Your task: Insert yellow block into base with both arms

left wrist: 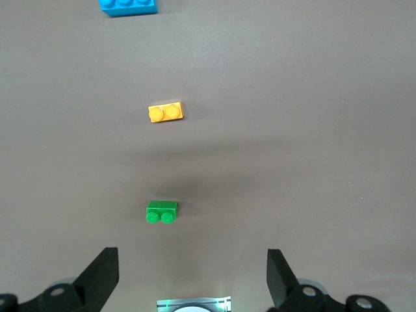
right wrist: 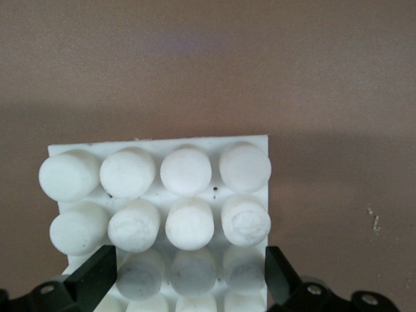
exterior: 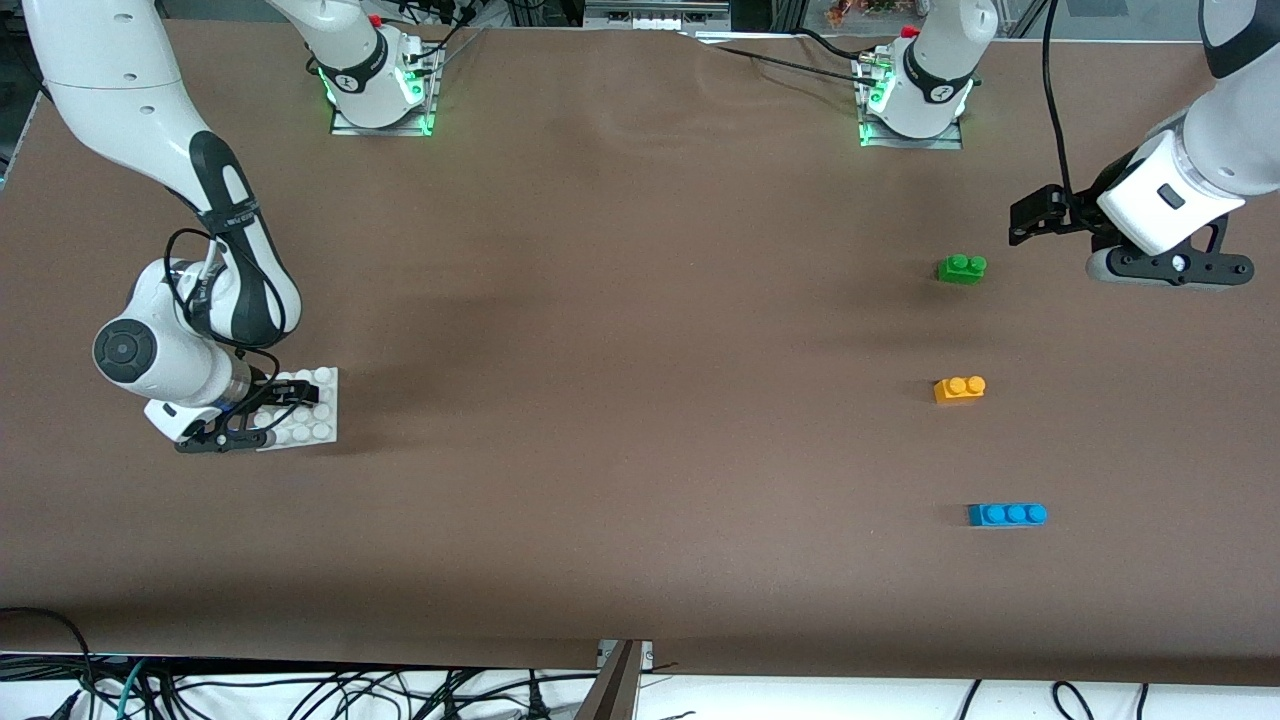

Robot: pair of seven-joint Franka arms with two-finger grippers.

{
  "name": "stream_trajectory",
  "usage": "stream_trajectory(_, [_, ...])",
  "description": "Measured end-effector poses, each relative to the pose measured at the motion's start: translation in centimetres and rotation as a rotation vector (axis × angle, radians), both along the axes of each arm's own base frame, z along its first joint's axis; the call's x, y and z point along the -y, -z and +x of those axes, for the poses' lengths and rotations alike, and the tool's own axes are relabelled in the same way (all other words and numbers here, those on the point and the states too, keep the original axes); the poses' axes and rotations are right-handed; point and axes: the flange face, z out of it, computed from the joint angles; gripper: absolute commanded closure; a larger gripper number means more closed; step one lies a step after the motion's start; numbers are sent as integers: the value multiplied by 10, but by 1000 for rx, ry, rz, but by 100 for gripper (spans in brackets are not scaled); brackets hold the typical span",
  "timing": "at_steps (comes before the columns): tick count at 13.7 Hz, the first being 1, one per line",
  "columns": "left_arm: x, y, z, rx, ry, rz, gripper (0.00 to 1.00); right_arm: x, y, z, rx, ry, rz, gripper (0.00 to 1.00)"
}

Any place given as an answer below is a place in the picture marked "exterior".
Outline teal cable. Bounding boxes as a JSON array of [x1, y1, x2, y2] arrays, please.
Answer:
[[100, 658, 147, 720]]

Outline brown table cover sheet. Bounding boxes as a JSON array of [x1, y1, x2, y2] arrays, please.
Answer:
[[0, 18, 1280, 691]]

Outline grey background device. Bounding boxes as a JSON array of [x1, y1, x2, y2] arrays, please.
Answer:
[[585, 0, 732, 32]]

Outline long thin black cable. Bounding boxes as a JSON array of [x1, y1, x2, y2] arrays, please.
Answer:
[[698, 40, 883, 89]]

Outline tangled black floor cables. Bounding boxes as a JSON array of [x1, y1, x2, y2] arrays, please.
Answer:
[[140, 668, 601, 720]]

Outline grey table support post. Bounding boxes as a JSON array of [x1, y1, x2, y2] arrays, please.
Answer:
[[575, 640, 654, 720]]

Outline short thick black cable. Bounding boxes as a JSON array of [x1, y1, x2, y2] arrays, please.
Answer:
[[793, 28, 869, 59]]

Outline white studded base plate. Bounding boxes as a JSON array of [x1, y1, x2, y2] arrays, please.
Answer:
[[250, 367, 340, 452]]

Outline thick black looped cable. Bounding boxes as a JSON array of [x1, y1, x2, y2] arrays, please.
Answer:
[[0, 605, 98, 720]]

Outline blue three-stud block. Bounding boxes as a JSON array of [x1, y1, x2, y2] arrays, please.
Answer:
[[967, 502, 1049, 528]]

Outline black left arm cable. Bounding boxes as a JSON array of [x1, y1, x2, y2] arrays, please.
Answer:
[[1038, 0, 1077, 206]]

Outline orange background clutter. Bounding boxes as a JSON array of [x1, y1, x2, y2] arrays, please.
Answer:
[[825, 0, 903, 27]]

